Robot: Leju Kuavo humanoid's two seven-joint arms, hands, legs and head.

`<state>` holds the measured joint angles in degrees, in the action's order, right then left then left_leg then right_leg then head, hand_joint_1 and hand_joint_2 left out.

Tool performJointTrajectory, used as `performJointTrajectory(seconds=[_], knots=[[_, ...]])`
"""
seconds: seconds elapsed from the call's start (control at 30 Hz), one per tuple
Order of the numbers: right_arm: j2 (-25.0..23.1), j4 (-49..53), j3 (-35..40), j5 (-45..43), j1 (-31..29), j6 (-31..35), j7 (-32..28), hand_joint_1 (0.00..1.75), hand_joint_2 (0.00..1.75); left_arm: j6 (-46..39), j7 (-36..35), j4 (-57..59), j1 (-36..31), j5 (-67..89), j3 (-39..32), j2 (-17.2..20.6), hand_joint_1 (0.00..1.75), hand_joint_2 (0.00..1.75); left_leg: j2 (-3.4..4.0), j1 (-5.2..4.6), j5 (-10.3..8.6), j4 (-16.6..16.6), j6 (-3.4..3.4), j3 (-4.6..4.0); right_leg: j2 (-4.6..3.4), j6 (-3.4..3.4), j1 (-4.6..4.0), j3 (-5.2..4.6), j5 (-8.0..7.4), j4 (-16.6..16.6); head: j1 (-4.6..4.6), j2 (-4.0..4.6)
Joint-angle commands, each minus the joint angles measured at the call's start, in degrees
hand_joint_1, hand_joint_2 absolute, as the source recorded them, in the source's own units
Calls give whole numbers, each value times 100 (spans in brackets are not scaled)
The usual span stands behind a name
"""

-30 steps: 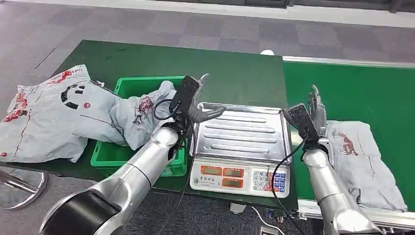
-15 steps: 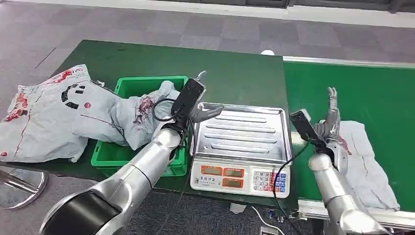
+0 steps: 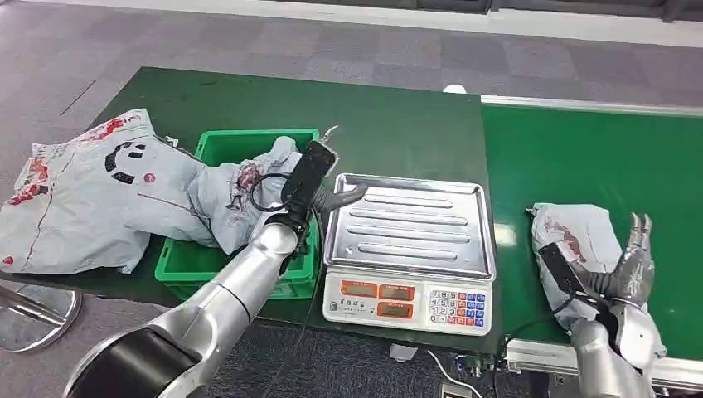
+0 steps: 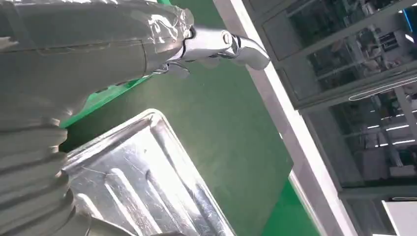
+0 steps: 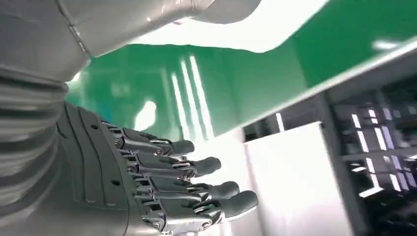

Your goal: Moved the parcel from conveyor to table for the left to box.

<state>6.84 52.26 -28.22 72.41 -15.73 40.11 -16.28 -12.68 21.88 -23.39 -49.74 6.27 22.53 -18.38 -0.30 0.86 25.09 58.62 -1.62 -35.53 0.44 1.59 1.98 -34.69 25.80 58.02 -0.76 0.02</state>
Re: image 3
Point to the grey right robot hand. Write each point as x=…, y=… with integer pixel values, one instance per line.
x=634, y=274

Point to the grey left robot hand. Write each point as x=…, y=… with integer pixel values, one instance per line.
x=343, y=196

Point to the small grey parcel bag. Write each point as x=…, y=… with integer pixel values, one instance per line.
x=230, y=203

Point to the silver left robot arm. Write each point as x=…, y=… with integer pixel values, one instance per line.
x=219, y=307

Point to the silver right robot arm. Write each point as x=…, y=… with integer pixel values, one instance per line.
x=615, y=351

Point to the grey red-print parcel bag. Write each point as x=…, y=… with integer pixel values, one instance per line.
x=582, y=241

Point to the white electronic weighing scale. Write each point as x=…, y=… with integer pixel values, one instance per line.
x=412, y=231

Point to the green plastic crate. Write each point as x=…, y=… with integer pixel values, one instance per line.
x=230, y=144

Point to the green conveyor belt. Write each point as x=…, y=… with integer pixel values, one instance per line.
x=582, y=154

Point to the small white rounded object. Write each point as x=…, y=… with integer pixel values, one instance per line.
x=454, y=88

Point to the white table foot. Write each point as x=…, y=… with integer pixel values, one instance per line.
x=403, y=352

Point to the small electronics module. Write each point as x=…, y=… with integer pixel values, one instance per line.
x=473, y=365

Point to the grey floor socket box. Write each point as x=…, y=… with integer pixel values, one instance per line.
x=452, y=391

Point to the large grey smile-print parcel bag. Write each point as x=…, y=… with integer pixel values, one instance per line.
x=82, y=209

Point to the round chrome stand base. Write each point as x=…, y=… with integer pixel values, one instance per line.
x=33, y=324

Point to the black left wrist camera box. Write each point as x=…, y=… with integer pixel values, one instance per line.
x=307, y=170

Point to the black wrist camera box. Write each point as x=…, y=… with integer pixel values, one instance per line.
x=563, y=269
x=307, y=170

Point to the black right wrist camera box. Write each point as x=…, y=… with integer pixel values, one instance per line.
x=563, y=269

